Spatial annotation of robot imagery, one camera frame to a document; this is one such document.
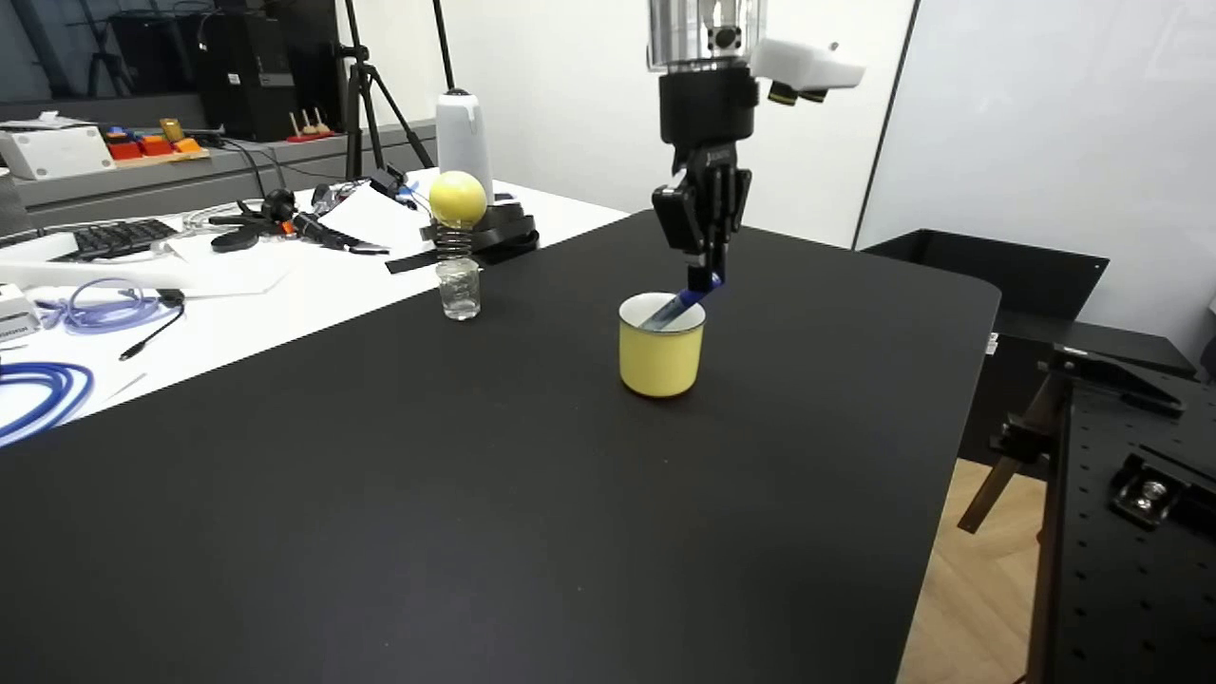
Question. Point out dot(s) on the white desk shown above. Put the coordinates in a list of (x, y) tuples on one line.
[(289, 270)]

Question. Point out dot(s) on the white bottle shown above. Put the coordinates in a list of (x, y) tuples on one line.
[(461, 134)]

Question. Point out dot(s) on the black camera tripod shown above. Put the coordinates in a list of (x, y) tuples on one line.
[(375, 88)]

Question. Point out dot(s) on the folded black small tripod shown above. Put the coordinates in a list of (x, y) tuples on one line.
[(289, 229)]

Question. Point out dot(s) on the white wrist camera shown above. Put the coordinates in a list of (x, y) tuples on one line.
[(808, 68)]

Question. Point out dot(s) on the robot arm with silver flange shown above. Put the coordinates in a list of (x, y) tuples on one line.
[(703, 32)]

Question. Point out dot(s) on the small clear glass jar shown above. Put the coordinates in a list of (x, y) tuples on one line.
[(461, 286)]

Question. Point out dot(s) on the yellow mug with bear print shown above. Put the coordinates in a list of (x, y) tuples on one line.
[(658, 362)]

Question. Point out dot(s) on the thin black stand pole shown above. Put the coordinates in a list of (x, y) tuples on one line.
[(443, 45)]

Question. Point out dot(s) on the yellow ball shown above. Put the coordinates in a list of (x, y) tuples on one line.
[(458, 198)]

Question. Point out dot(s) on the small white box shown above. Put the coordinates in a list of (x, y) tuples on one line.
[(56, 155)]

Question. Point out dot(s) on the black keyboard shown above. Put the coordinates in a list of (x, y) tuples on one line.
[(114, 239)]

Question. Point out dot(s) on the orange red small items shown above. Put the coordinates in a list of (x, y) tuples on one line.
[(154, 143)]

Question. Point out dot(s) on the blue marker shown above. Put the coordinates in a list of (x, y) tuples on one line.
[(690, 298)]

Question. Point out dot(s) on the black open bin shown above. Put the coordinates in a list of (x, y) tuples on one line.
[(999, 270)]

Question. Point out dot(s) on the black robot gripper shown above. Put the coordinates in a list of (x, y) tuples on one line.
[(709, 117)]

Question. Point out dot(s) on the black optical breadboard table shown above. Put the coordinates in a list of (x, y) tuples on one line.
[(1135, 571)]

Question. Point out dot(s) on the black metal clamp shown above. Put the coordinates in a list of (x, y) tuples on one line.
[(1161, 487)]

